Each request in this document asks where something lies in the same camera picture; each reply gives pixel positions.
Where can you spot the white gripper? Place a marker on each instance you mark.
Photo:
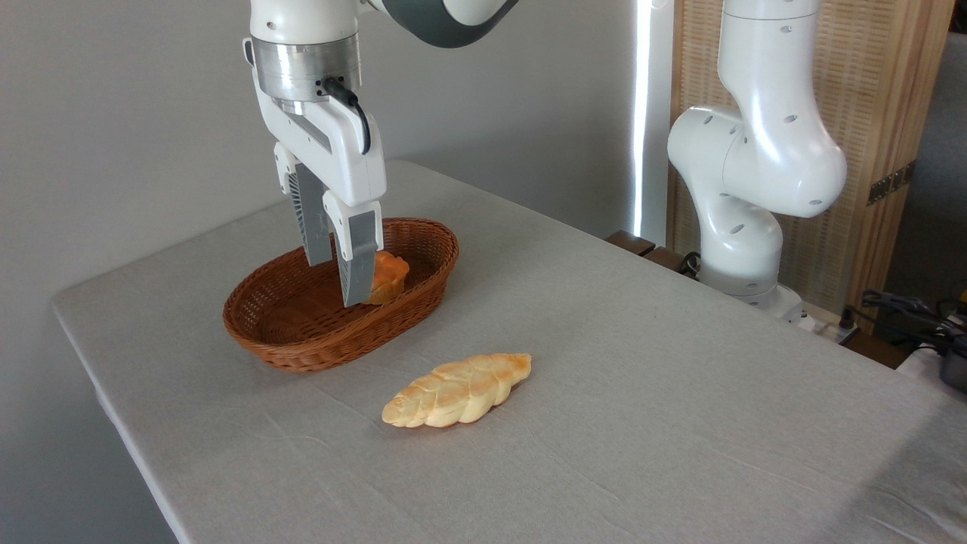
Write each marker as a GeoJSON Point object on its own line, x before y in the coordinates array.
{"type": "Point", "coordinates": [344, 162]}

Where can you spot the braided golden bread loaf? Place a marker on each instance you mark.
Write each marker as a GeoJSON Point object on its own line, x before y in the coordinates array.
{"type": "Point", "coordinates": [457, 389]}

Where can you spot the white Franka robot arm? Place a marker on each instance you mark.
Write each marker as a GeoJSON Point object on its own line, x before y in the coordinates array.
{"type": "Point", "coordinates": [755, 151]}

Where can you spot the small orange bread roll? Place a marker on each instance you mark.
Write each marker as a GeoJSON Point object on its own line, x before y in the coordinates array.
{"type": "Point", "coordinates": [389, 276]}

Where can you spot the brown wicker oval basket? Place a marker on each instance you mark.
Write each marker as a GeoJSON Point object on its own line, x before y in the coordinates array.
{"type": "Point", "coordinates": [295, 325]}

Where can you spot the grey tablecloth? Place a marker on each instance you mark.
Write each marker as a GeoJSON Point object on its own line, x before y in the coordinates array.
{"type": "Point", "coordinates": [604, 393]}

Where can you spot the metal screen hinge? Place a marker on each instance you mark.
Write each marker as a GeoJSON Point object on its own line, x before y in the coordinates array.
{"type": "Point", "coordinates": [891, 183]}

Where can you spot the bamboo folding screen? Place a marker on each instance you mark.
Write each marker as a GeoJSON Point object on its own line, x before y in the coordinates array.
{"type": "Point", "coordinates": [876, 98]}

